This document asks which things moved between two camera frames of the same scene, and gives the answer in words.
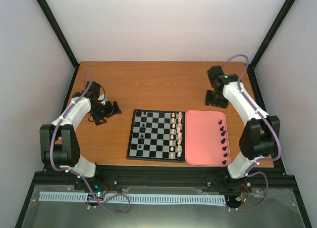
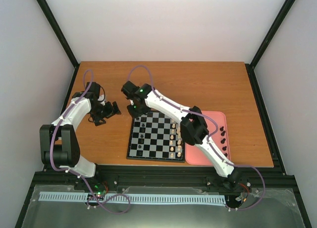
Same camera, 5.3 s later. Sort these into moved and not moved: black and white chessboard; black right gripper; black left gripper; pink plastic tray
Moved: black right gripper
Not moved: black and white chessboard; black left gripper; pink plastic tray
